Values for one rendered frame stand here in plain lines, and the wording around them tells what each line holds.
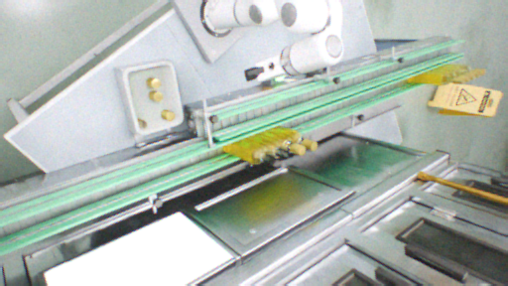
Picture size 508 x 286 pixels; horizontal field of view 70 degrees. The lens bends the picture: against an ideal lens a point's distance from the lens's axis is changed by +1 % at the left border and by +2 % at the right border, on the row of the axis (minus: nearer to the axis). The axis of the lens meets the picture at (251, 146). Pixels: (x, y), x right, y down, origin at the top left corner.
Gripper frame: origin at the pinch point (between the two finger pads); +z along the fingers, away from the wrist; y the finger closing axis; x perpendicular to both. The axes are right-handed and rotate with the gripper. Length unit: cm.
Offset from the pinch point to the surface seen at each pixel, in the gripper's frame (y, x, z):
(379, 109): 102, -32, 41
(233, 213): -10.4, -40.0, 17.1
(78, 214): -50, -26, 34
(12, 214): -65, -19, 31
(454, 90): 333, -60, 118
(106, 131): -33, -5, 46
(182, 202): -17, -37, 42
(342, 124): 72, -32, 41
